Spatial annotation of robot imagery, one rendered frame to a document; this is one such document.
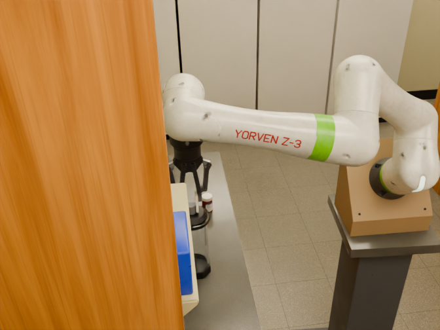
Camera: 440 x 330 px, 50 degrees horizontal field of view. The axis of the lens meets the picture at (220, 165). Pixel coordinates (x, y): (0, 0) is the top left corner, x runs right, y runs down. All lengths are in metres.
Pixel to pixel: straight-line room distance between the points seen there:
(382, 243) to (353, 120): 0.68
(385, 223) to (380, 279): 0.27
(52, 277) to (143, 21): 0.32
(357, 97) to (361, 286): 0.94
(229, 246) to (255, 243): 1.41
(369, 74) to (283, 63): 2.79
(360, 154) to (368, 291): 0.90
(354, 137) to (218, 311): 0.67
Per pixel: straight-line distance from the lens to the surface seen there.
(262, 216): 3.29
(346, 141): 1.16
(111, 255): 0.57
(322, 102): 4.24
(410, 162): 1.54
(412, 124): 1.52
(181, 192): 0.97
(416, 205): 1.80
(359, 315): 2.08
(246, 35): 3.85
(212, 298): 1.52
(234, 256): 1.64
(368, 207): 1.73
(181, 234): 0.73
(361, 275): 1.91
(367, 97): 1.22
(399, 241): 1.79
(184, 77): 1.21
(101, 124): 0.47
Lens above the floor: 2.08
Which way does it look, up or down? 33 degrees down
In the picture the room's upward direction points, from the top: 2 degrees counter-clockwise
